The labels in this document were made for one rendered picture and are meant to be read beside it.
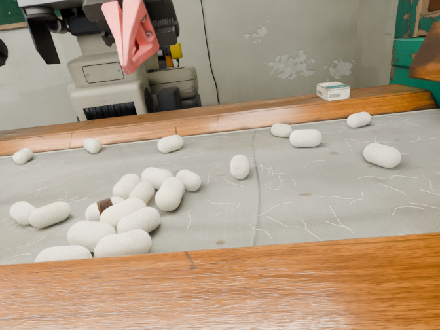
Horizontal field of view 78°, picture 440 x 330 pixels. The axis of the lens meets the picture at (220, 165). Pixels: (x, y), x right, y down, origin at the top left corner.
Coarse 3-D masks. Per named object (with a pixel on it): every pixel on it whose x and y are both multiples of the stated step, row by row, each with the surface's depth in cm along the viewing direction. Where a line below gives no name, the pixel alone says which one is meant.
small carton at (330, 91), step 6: (318, 84) 48; (324, 84) 47; (330, 84) 46; (336, 84) 45; (342, 84) 44; (318, 90) 48; (324, 90) 45; (330, 90) 43; (336, 90) 43; (342, 90) 43; (348, 90) 43; (324, 96) 45; (330, 96) 43; (336, 96) 43; (342, 96) 43; (348, 96) 43
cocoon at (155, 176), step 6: (150, 168) 27; (156, 168) 27; (144, 174) 27; (150, 174) 27; (156, 174) 26; (162, 174) 26; (168, 174) 26; (144, 180) 27; (150, 180) 27; (156, 180) 26; (162, 180) 26; (156, 186) 26
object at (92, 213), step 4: (116, 196) 23; (112, 200) 23; (116, 200) 23; (120, 200) 23; (92, 204) 22; (96, 204) 22; (88, 208) 22; (92, 208) 22; (96, 208) 22; (88, 212) 22; (92, 212) 22; (96, 212) 22; (88, 216) 22; (92, 216) 22; (96, 216) 22; (100, 216) 22; (88, 220) 22; (92, 220) 22; (96, 220) 22
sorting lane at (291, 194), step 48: (144, 144) 43; (192, 144) 40; (240, 144) 37; (288, 144) 35; (336, 144) 33; (384, 144) 31; (432, 144) 29; (0, 192) 32; (48, 192) 30; (96, 192) 29; (192, 192) 26; (240, 192) 25; (288, 192) 24; (336, 192) 23; (384, 192) 22; (432, 192) 21; (0, 240) 22; (48, 240) 22; (192, 240) 19; (240, 240) 19; (288, 240) 18
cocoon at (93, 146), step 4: (84, 140) 43; (88, 140) 42; (92, 140) 41; (96, 140) 42; (84, 144) 42; (88, 144) 41; (92, 144) 41; (96, 144) 41; (100, 144) 42; (84, 148) 43; (88, 148) 41; (92, 148) 41; (96, 148) 41; (100, 148) 42; (92, 152) 41; (96, 152) 42
